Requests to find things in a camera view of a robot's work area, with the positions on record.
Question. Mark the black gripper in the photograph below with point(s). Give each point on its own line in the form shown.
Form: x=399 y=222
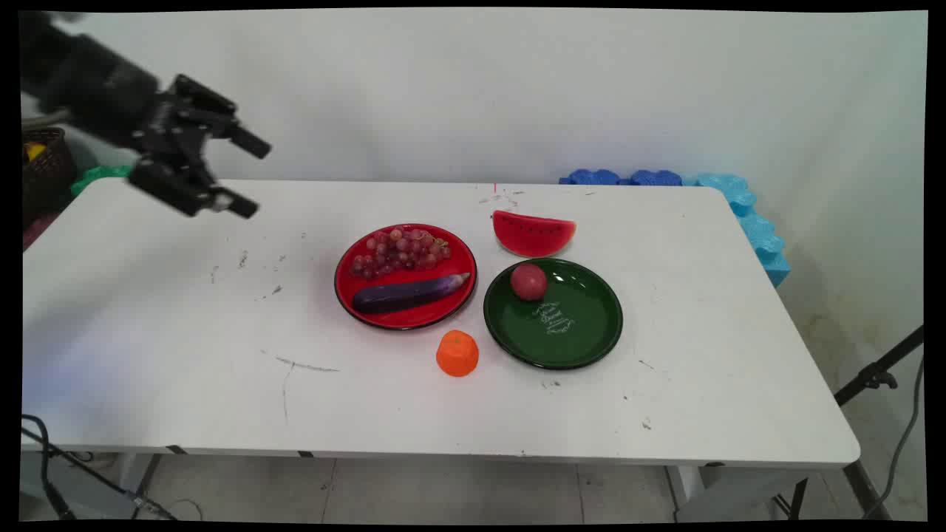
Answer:
x=89 y=81

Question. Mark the purple eggplant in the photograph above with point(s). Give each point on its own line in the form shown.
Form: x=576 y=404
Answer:
x=406 y=292

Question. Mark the green foam mat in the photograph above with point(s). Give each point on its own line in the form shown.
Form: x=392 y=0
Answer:
x=100 y=176

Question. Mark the yellow item in basket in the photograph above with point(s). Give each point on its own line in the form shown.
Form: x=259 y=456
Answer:
x=35 y=151

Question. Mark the pink cloth item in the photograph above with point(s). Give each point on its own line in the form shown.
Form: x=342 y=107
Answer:
x=38 y=230

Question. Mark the bunch of red grapes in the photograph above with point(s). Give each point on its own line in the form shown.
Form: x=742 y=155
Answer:
x=399 y=251

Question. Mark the red round plate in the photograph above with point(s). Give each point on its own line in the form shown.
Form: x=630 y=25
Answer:
x=454 y=266

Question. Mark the orange tangerine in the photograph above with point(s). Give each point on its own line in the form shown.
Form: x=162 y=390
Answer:
x=457 y=355

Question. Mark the grey metal table leg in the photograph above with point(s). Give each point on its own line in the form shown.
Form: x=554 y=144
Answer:
x=146 y=473

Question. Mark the red watermelon slice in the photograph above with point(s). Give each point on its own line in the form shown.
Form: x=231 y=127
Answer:
x=532 y=235

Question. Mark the red apple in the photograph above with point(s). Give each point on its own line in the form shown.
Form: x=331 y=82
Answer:
x=528 y=282

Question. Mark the dark blue foam mat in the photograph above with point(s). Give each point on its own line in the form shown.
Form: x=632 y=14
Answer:
x=591 y=177
x=655 y=178

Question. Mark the dark green round plate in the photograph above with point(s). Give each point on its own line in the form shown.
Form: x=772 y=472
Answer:
x=576 y=325

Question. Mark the light blue foam mat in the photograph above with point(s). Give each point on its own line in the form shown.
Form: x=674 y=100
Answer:
x=757 y=233

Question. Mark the black tripod stand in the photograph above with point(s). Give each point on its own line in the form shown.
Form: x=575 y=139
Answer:
x=876 y=375

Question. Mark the black folding table leg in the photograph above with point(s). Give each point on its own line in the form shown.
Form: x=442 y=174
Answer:
x=861 y=488

